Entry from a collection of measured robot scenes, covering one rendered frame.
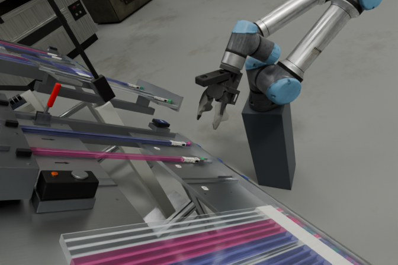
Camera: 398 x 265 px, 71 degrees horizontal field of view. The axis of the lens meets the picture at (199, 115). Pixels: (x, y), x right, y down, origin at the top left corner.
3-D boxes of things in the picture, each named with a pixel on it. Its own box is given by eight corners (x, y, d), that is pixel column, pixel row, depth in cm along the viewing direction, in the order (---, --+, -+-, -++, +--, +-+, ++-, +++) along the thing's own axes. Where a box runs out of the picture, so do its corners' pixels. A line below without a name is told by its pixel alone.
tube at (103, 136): (186, 145, 95) (188, 142, 95) (189, 146, 94) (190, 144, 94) (12, 129, 60) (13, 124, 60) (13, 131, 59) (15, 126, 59)
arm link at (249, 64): (267, 72, 128) (263, 45, 119) (283, 85, 117) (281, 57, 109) (244, 83, 127) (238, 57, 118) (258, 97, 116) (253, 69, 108)
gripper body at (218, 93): (234, 107, 97) (247, 74, 95) (218, 102, 91) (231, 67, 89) (220, 100, 102) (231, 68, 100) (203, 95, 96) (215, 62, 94)
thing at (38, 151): (200, 161, 85) (202, 156, 85) (203, 163, 84) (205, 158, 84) (1, 150, 50) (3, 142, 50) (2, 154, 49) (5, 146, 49)
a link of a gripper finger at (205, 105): (206, 122, 103) (221, 102, 99) (195, 119, 98) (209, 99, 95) (202, 116, 104) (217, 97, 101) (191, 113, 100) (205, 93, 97)
